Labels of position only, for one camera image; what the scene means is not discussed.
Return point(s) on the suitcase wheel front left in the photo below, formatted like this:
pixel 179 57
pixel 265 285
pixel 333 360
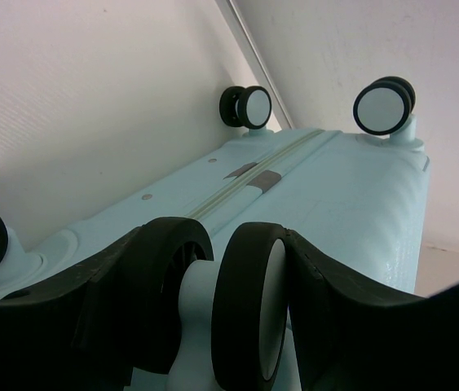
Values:
pixel 249 107

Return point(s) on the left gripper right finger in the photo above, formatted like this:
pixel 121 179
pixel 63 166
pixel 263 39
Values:
pixel 354 333

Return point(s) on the suitcase wheel front right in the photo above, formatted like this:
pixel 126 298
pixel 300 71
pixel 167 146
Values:
pixel 213 325

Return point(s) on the light blue suitcase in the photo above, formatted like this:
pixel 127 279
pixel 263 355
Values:
pixel 357 197

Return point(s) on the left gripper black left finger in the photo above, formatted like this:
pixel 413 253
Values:
pixel 62 333

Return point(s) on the suitcase wheel far left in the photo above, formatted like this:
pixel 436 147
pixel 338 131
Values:
pixel 384 106

